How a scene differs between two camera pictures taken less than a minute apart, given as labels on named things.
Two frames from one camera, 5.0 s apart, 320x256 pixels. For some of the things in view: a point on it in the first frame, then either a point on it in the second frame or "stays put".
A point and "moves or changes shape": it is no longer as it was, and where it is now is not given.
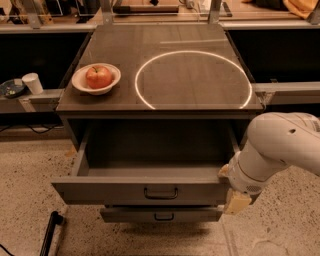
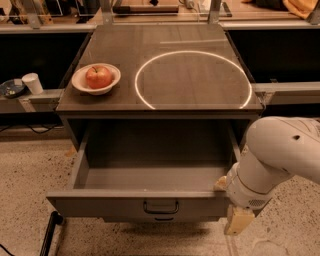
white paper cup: x=34 y=83 stays put
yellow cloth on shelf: x=301 y=8 stays put
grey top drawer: x=147 y=165 moves or changes shape
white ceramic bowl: x=79 y=78 stays put
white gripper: x=240 y=180 → x=244 y=192
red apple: x=98 y=77 stays put
